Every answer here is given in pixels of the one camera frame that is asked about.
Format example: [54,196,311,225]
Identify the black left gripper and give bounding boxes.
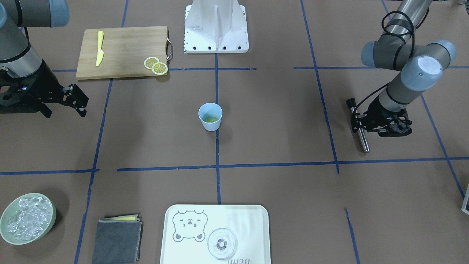
[351,98,412,137]

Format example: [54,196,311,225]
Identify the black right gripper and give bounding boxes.
[0,61,89,118]

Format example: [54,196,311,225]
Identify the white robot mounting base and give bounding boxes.
[183,0,250,54]

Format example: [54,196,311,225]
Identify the light blue paper cup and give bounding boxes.
[198,102,223,132]

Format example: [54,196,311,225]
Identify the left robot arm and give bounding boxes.
[347,0,457,137]

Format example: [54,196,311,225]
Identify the bamboo cutting board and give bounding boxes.
[76,26,169,80]

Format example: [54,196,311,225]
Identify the lemon slice back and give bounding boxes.
[144,56,160,70]

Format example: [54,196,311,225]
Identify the steel muddler black tip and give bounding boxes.
[346,98,370,153]

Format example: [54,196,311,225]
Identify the green bowl of ice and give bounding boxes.
[1,193,57,245]

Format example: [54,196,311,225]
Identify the clear wine glass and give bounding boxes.
[207,228,238,260]

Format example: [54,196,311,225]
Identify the yellow plastic knife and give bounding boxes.
[95,30,104,67]

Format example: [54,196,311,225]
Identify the cream bear serving tray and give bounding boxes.
[160,204,271,264]

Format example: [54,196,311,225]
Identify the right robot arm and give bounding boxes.
[0,0,89,118]

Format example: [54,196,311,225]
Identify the grey yellow folded cloth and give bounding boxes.
[92,214,143,264]

